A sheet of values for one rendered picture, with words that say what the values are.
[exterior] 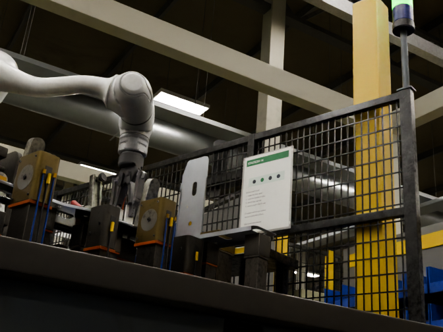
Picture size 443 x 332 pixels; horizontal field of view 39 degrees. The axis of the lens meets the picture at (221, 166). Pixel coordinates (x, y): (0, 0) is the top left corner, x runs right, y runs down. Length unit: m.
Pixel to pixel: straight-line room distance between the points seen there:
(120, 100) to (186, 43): 3.43
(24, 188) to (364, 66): 1.29
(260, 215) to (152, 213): 0.68
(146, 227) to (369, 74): 1.01
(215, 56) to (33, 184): 3.96
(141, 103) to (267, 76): 3.78
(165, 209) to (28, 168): 0.37
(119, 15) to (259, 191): 2.99
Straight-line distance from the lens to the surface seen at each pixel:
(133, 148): 1.86
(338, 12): 4.60
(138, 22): 5.03
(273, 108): 10.42
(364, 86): 2.20
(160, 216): 1.58
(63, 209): 1.66
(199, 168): 2.06
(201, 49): 5.20
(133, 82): 1.74
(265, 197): 2.21
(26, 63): 9.53
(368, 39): 2.29
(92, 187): 1.97
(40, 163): 1.42
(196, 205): 2.02
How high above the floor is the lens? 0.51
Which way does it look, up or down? 23 degrees up
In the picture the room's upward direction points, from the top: 5 degrees clockwise
